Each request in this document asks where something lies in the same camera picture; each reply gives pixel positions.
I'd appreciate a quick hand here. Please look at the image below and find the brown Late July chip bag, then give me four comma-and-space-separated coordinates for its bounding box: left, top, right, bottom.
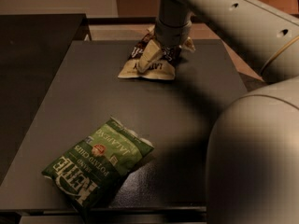
118, 25, 195, 81

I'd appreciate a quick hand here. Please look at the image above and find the green jalapeno Kettle chip bag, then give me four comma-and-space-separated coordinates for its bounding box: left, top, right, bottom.
42, 118, 153, 216

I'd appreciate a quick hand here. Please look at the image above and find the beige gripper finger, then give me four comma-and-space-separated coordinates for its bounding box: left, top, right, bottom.
136, 39, 163, 73

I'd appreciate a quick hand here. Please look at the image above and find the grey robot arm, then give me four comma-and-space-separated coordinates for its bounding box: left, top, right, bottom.
155, 0, 299, 224

